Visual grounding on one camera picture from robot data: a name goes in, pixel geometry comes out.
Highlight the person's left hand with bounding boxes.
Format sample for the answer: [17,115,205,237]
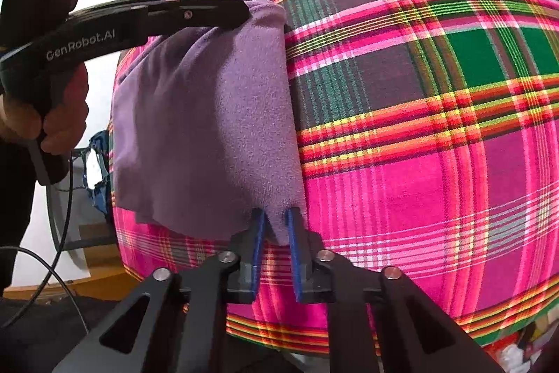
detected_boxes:
[0,64,90,156]

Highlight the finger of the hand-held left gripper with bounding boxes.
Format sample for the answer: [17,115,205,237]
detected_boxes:
[146,0,252,38]

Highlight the pink plaid blanket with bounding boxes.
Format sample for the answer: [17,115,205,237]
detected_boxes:
[109,0,559,356]

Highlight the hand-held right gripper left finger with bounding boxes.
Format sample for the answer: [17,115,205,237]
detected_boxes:
[52,209,268,373]

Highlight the black mesh office chair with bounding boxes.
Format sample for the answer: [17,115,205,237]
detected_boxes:
[26,146,118,251]

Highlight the navy drawstring bag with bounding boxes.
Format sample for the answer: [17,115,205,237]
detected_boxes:
[81,130,115,221]

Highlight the black cable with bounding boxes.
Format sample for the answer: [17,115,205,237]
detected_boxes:
[0,155,90,334]

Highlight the purple pants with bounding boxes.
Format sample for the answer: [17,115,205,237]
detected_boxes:
[111,0,308,247]

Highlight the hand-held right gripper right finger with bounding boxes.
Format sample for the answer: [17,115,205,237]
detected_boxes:
[285,207,503,373]

